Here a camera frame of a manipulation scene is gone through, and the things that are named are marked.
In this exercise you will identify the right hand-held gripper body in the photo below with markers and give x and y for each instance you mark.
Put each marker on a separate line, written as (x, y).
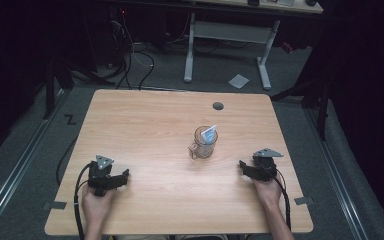
(264, 168)

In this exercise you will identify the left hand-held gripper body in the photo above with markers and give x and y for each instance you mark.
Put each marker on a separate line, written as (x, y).
(100, 175)

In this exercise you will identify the person's right hand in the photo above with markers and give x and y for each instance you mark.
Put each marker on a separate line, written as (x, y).
(269, 193)

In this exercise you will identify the person's left hand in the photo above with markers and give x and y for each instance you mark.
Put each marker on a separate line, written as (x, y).
(95, 204)

